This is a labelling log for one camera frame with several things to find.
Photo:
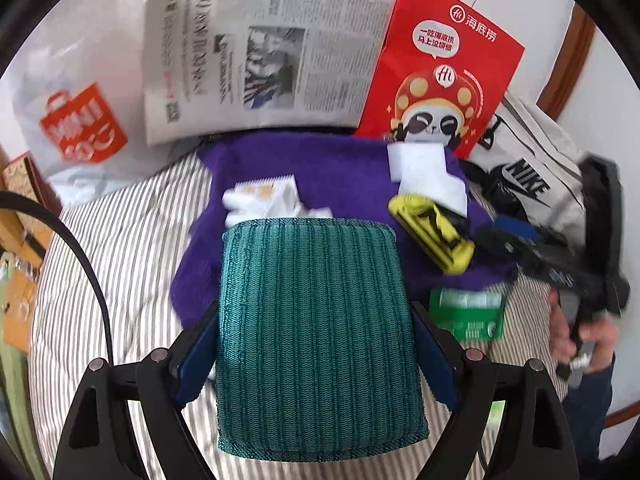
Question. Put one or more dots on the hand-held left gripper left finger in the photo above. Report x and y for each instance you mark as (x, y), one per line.
(197, 360)

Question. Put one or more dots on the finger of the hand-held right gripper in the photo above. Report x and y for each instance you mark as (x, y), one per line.
(515, 225)
(500, 245)

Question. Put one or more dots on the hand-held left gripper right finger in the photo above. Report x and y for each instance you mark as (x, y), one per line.
(435, 355)

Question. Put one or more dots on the yellow black striped pouch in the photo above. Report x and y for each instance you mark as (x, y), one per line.
(432, 232)

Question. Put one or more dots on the teal ribbed cloth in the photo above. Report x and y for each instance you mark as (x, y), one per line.
(320, 335)

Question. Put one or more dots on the white glove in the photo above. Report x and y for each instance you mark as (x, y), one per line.
(245, 205)

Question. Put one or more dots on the white tomato print sachet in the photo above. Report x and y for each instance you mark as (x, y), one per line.
(262, 192)

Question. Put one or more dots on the person's right forearm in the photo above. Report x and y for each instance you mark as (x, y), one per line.
(590, 410)

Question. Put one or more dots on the person's right hand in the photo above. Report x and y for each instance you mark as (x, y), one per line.
(562, 330)

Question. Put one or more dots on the green wet wipes packet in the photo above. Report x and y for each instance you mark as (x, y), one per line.
(467, 312)

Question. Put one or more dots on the white waist bag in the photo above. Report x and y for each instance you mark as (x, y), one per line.
(530, 160)

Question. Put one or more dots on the striped bed mattress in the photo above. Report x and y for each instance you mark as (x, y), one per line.
(125, 260)

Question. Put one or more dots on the purple towel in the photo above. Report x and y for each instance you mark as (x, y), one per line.
(350, 180)

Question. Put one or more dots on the red paper bag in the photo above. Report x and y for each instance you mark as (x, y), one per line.
(440, 60)

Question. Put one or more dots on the green blanket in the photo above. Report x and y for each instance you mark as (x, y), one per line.
(15, 410)

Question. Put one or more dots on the wooden nightstand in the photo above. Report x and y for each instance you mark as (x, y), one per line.
(22, 265)

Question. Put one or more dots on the patterned book box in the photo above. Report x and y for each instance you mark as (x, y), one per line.
(17, 175)

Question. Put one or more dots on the white plastic shopping bag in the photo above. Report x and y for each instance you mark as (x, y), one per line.
(75, 125)

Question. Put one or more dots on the folded newspaper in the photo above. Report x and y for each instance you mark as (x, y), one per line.
(265, 55)

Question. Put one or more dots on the wooden door frame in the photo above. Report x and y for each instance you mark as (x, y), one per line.
(570, 55)

